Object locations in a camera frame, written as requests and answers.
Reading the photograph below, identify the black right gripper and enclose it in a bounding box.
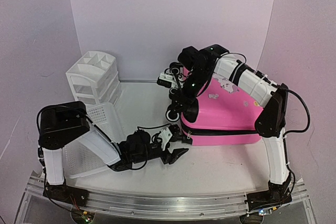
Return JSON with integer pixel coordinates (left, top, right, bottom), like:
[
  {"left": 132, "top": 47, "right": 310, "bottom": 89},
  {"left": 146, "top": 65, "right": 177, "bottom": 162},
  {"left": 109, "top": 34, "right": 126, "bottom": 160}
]
[{"left": 171, "top": 67, "right": 213, "bottom": 113}]

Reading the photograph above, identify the pink cartoon hard-shell suitcase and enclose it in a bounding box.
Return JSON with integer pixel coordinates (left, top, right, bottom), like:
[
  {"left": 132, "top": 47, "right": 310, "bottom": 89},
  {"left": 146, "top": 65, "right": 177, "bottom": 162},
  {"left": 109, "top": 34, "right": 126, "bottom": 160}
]
[{"left": 165, "top": 73, "right": 262, "bottom": 146}]

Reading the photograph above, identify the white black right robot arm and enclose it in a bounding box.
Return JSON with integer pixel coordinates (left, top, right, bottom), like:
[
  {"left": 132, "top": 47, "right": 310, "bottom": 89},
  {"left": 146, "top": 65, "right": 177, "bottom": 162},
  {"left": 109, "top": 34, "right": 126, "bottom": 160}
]
[{"left": 164, "top": 44, "right": 292, "bottom": 209}]

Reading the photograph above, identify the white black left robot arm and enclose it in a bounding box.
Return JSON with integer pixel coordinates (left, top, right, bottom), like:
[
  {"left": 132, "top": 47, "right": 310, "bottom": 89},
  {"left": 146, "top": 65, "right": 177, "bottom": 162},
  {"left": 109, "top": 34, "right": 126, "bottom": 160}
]
[{"left": 37, "top": 101, "right": 188, "bottom": 201}]

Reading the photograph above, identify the white perforated plastic basket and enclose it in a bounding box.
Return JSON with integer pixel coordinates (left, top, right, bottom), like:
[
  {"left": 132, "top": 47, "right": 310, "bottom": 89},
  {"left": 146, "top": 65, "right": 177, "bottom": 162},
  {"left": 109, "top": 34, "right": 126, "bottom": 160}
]
[{"left": 63, "top": 102, "right": 125, "bottom": 179}]

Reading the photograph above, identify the white plastic drawer organizer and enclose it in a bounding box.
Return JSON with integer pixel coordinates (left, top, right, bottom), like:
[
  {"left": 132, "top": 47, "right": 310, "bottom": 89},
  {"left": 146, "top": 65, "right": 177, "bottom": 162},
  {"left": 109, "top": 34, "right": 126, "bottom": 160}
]
[{"left": 66, "top": 51, "right": 122, "bottom": 108}]

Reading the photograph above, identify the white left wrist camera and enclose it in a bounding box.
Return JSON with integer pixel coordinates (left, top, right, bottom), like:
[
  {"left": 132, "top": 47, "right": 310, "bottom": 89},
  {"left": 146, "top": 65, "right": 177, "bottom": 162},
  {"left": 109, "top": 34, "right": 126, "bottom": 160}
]
[{"left": 154, "top": 127, "right": 173, "bottom": 151}]

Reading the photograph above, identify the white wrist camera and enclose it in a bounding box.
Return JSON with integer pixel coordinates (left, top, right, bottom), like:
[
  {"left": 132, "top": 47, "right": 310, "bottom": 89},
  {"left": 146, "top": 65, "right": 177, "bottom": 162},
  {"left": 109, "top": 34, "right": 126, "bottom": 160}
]
[
  {"left": 156, "top": 67, "right": 182, "bottom": 89},
  {"left": 154, "top": 127, "right": 173, "bottom": 151}
]

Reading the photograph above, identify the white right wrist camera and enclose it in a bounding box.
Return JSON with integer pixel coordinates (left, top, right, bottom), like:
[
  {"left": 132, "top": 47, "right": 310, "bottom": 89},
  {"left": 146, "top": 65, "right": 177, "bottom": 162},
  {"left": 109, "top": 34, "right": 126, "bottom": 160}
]
[{"left": 156, "top": 67, "right": 182, "bottom": 89}]

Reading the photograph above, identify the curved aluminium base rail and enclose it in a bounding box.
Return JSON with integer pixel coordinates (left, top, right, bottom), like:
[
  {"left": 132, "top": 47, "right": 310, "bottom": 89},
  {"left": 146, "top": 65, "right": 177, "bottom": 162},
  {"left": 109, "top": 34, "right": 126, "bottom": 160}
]
[{"left": 25, "top": 171, "right": 310, "bottom": 216}]

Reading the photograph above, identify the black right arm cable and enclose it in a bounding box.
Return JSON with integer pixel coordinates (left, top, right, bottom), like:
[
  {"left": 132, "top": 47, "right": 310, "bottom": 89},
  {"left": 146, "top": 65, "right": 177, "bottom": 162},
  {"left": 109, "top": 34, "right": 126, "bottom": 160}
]
[{"left": 285, "top": 89, "right": 312, "bottom": 134}]

